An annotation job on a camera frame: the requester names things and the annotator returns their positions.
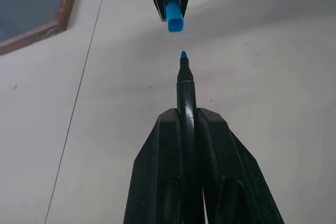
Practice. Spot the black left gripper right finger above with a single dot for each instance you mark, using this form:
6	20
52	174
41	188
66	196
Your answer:
236	176

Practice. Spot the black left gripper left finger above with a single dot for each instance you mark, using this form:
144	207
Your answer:
157	166

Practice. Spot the blue marker cap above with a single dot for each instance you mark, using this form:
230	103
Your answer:
174	16

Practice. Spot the black marker with blue tip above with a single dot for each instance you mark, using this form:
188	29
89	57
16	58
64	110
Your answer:
187	108

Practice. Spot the wooden framed dark board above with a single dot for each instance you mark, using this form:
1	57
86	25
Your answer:
29	6

